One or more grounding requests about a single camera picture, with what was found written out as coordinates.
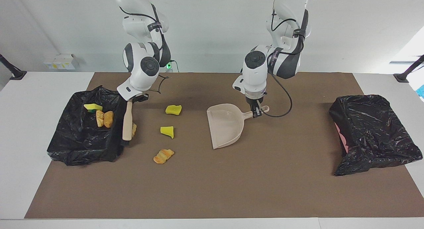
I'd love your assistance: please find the beige brush with black bristles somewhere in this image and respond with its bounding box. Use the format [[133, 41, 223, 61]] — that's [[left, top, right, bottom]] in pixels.
[[121, 101, 133, 146]]

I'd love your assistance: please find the beige plastic dustpan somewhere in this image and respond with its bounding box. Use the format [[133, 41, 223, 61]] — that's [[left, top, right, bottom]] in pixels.
[[207, 103, 270, 150]]

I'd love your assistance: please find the large yellow sponge piece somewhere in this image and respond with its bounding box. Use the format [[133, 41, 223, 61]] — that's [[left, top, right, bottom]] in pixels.
[[165, 105, 183, 116]]

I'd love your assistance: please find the brown breaded nugget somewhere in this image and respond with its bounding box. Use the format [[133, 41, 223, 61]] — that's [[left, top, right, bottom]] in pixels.
[[103, 110, 115, 128]]

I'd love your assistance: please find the small yellow sponge piece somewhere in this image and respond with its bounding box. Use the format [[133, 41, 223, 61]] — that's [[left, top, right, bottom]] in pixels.
[[160, 126, 175, 139]]

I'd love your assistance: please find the yellow sponge with green pad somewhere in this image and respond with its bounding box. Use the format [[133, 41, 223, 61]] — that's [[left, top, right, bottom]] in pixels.
[[83, 103, 103, 113]]

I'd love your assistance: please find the black bag-lined trash bin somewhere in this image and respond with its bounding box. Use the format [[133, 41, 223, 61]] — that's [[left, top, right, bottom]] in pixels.
[[46, 85, 129, 166]]

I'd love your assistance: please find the black bag-lined pink bin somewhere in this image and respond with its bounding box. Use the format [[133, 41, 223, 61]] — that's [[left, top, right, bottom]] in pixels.
[[329, 94, 423, 176]]

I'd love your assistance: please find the brown paper table mat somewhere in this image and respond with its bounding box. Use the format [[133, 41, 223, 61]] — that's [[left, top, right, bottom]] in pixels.
[[24, 72, 424, 219]]

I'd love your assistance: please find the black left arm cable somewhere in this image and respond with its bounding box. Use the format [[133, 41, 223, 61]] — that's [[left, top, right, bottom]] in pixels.
[[263, 9, 310, 118]]

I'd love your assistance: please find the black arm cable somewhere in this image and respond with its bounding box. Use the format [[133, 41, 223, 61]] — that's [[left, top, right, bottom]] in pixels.
[[263, 9, 310, 118], [118, 5, 171, 94]]

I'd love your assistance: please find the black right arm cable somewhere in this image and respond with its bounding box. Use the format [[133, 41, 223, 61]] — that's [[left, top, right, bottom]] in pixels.
[[118, 5, 171, 94]]

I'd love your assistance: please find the white wall socket box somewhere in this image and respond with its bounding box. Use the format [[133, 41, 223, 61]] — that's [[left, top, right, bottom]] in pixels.
[[44, 54, 76, 70]]

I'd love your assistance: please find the black camera stand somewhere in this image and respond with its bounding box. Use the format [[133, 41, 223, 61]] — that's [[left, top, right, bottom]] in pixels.
[[0, 53, 27, 81], [393, 54, 424, 83]]

